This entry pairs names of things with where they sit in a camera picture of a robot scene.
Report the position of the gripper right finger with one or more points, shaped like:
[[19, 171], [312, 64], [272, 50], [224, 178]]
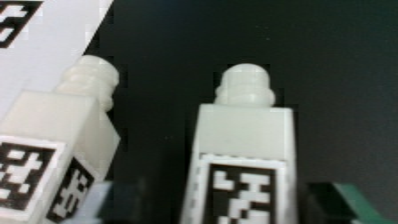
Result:
[[337, 205]]

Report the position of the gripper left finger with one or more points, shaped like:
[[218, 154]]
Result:
[[112, 204]]

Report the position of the white table leg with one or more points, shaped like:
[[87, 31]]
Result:
[[57, 145], [241, 177]]

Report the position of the white sheet with tags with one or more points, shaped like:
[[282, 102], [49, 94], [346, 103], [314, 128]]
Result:
[[46, 31]]

